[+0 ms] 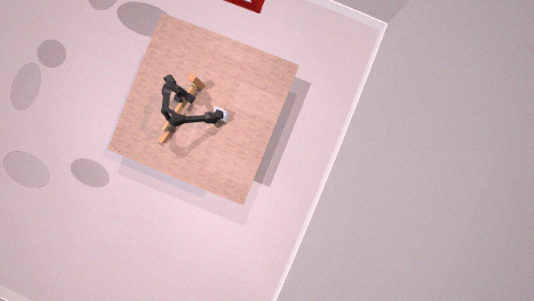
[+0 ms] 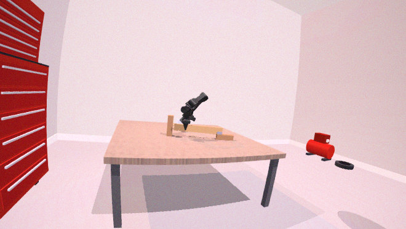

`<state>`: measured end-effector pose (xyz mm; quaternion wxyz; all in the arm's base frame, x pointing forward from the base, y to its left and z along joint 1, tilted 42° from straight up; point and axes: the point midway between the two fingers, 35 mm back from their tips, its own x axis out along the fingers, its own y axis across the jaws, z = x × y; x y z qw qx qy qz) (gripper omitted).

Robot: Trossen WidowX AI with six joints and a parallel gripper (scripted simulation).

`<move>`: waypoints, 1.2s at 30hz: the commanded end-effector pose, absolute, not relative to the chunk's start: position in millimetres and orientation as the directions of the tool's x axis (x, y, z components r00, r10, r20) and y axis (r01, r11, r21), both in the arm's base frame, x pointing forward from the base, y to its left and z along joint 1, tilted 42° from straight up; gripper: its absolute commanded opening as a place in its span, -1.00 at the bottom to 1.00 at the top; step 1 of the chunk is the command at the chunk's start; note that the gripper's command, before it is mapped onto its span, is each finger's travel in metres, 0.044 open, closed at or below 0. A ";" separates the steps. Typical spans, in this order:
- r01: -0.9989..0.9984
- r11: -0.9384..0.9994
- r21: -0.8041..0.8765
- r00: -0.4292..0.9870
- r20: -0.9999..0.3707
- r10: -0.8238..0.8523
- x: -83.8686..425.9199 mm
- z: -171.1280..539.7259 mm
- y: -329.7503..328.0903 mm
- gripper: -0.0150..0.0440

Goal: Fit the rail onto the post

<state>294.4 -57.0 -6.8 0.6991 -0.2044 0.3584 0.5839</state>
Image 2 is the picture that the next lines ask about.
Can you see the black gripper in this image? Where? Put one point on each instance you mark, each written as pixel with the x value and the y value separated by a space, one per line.
pixel 186 120

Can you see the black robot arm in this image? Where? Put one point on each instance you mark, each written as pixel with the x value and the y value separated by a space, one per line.
pixel 192 104

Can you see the long light wooden rail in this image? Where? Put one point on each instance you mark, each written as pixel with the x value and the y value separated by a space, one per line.
pixel 199 129

